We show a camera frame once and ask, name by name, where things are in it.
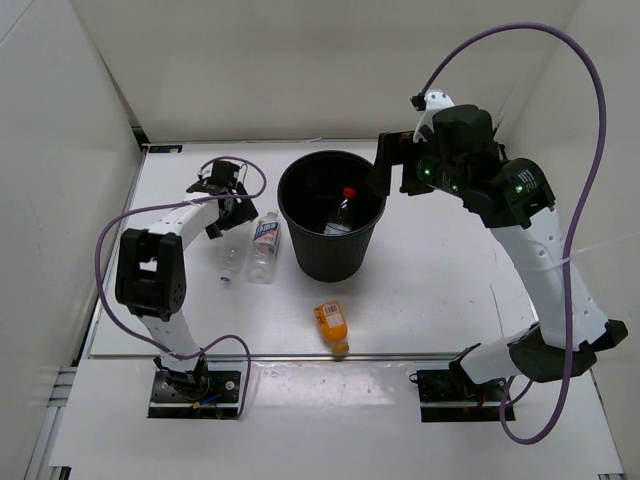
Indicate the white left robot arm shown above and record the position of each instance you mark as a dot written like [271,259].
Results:
[151,273]

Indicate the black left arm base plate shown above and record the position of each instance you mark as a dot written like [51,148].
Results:
[212,393]

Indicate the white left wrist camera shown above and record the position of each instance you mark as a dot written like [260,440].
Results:
[204,174]

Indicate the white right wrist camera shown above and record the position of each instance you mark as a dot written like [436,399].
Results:
[432,102]

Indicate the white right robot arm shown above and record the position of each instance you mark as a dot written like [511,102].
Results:
[570,329]

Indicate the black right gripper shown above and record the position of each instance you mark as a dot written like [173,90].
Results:
[393,149]

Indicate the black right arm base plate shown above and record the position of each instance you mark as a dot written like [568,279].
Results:
[447,395]

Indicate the clear bottle blue cap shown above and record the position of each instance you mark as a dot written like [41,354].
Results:
[229,262]

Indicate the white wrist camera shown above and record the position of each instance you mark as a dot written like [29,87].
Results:
[204,174]
[432,102]

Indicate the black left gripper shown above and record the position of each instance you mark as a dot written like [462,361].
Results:
[244,211]

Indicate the clear bottle red label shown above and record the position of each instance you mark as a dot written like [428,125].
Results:
[340,222]

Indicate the black plastic waste bin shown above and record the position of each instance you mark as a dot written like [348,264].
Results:
[330,211]

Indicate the orange juice bottle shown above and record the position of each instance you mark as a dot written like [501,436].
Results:
[333,327]

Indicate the clear bottle blue white label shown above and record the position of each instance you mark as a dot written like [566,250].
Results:
[265,247]

